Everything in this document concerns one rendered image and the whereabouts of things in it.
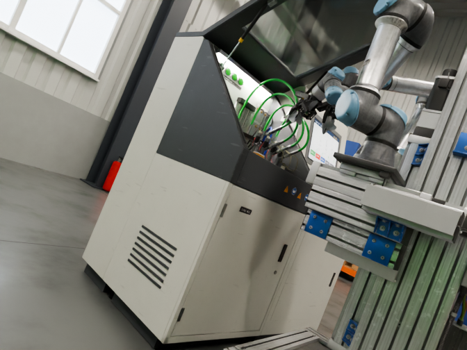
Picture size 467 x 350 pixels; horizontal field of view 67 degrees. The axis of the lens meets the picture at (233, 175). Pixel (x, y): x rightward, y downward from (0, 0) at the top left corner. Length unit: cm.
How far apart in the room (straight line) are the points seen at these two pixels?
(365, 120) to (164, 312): 111
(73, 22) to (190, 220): 434
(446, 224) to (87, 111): 518
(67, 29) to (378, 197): 490
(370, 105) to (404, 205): 38
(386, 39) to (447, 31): 827
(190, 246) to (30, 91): 415
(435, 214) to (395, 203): 11
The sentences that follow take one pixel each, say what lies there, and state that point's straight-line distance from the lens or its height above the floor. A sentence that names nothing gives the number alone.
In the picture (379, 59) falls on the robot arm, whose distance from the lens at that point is 142.
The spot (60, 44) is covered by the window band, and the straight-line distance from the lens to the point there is 551.
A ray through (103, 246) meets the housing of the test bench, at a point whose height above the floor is 21.
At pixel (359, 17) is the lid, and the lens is 206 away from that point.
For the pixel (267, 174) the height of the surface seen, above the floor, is 89.
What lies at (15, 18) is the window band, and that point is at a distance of 529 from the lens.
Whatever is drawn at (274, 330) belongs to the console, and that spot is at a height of 10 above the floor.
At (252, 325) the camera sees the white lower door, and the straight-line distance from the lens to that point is 205.
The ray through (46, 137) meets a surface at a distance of 556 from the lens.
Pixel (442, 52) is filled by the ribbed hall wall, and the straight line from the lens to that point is 941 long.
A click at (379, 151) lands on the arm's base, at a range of 136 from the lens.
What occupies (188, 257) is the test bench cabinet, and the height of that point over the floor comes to 43.
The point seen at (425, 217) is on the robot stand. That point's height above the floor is 91.
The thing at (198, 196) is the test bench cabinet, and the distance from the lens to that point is 158.
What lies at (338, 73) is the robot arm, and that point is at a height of 142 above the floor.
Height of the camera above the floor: 77
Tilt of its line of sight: 2 degrees up
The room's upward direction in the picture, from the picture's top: 22 degrees clockwise
